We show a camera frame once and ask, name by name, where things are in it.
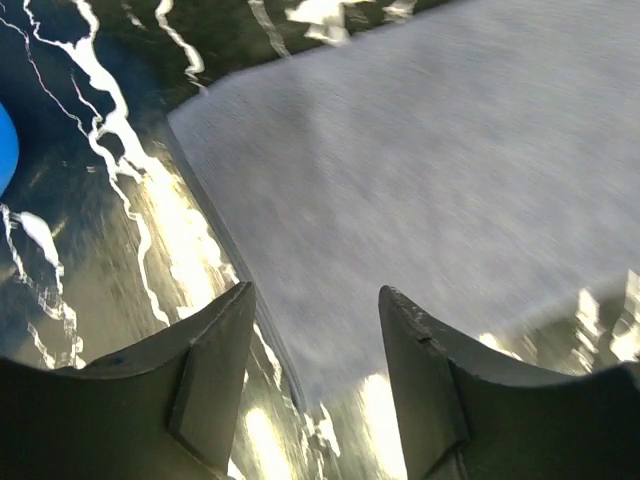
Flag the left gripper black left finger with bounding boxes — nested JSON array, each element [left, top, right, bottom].
[[1, 282, 255, 479]]

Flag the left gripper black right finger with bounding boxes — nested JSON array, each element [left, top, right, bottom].
[[379, 286, 639, 479]]

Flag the dark grey-blue towel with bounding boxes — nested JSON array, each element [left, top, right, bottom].
[[169, 1, 639, 403]]

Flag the blue plastic bin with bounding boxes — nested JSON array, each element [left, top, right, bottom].
[[0, 104, 19, 194]]

